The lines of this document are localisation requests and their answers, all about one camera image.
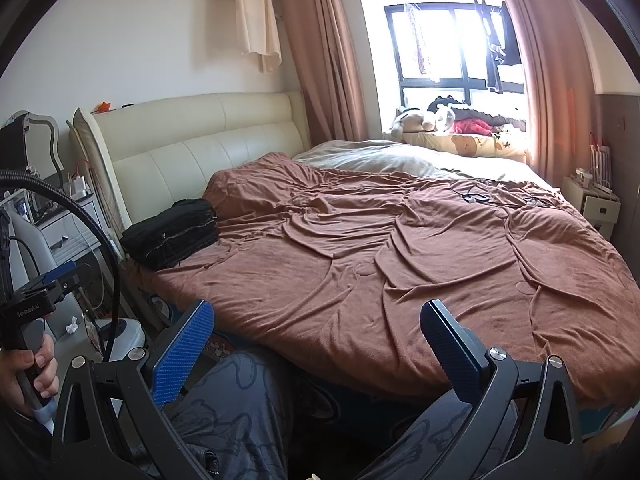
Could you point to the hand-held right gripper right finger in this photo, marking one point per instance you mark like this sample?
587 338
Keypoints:
450 350

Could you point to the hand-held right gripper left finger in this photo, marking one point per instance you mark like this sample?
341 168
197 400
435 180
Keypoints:
182 355

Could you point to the person's left hand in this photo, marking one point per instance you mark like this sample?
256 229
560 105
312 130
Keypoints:
47 377

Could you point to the crumpled white tissue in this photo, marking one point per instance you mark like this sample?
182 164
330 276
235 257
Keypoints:
72 325

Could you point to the white round appliance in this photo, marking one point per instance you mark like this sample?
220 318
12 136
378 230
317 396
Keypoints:
130 335

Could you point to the grey bedside cabinet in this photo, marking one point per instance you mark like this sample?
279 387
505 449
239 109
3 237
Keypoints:
65 232

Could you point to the brown blanket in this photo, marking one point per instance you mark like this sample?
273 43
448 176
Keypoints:
400 270

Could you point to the stack of folded black clothes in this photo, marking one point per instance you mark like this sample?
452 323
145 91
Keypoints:
170 240

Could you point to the white charger plug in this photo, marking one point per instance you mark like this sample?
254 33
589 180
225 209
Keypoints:
80 185

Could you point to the beige padded board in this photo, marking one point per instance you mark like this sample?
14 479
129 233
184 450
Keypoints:
95 160

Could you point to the silver framed mirror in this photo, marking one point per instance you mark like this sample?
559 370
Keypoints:
44 145

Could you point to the white duvet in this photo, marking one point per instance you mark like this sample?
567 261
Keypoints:
390 160

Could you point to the cream bedside table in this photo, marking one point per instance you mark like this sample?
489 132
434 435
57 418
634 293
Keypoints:
595 210

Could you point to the orange toy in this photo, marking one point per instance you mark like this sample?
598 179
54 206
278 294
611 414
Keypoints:
102 107

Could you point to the red cloth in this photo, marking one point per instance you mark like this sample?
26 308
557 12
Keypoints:
472 126

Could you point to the cream padded headboard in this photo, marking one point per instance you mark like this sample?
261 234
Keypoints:
200 130

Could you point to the black white plush toy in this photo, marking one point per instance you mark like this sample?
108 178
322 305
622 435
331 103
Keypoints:
442 112

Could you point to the white slatted rack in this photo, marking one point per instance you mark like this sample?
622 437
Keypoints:
601 165

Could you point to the hanging patterned garment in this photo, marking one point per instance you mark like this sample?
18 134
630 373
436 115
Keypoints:
420 45

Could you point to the pink curtain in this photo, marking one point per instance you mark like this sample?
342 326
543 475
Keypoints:
325 60
550 60

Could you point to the black framed window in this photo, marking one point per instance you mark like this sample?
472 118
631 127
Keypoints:
450 40

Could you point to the hanging black clothes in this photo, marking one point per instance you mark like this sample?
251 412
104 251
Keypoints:
507 35

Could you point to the hanging cream cloth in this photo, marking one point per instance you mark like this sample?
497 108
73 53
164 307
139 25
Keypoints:
257 20

